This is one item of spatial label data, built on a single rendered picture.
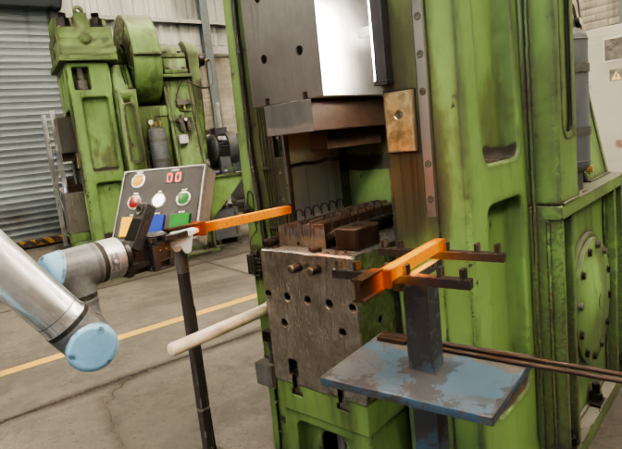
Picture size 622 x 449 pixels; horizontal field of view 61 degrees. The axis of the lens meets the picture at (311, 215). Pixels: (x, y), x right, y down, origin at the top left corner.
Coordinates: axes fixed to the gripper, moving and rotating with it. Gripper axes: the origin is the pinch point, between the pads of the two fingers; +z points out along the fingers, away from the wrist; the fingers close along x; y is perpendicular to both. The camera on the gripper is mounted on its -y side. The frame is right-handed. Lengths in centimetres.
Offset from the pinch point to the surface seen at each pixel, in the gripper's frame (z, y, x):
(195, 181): 35, -7, -44
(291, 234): 41.5, 11.6, -6.6
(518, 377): 28, 35, 70
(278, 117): 42.2, -25.6, -6.8
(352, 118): 61, -23, 7
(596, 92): 588, -24, -46
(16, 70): 256, -153, -759
